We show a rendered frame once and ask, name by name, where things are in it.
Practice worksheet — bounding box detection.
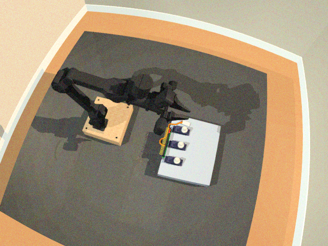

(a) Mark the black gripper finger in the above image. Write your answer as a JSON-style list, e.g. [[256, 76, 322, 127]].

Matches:
[[170, 94, 190, 112], [167, 111, 189, 123]]

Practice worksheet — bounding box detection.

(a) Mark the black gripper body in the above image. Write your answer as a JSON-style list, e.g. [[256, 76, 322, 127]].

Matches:
[[143, 81, 177, 135]]

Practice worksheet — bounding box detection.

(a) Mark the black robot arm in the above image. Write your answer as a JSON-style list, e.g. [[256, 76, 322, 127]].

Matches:
[[51, 67, 176, 131]]

